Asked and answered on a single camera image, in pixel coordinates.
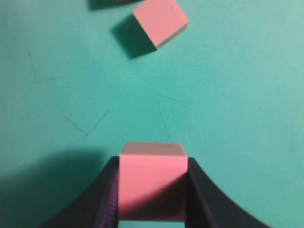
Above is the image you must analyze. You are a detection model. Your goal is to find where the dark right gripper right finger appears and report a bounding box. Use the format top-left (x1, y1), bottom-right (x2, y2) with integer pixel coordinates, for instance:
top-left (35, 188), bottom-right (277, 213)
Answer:
top-left (185, 158), bottom-right (269, 228)

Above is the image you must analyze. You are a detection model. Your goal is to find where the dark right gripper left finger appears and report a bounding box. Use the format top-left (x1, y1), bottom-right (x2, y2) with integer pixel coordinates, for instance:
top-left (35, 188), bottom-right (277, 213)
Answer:
top-left (38, 156), bottom-right (119, 228)

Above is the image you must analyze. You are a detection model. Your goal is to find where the pink cube column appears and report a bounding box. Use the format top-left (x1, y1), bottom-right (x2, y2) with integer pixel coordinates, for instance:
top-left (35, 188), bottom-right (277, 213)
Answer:
top-left (118, 142), bottom-right (188, 222)
top-left (115, 0), bottom-right (141, 4)
top-left (132, 0), bottom-right (189, 50)

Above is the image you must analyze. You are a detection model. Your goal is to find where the green cloth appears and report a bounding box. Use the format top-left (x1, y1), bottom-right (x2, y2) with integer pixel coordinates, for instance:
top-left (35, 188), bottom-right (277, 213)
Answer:
top-left (0, 0), bottom-right (304, 228)

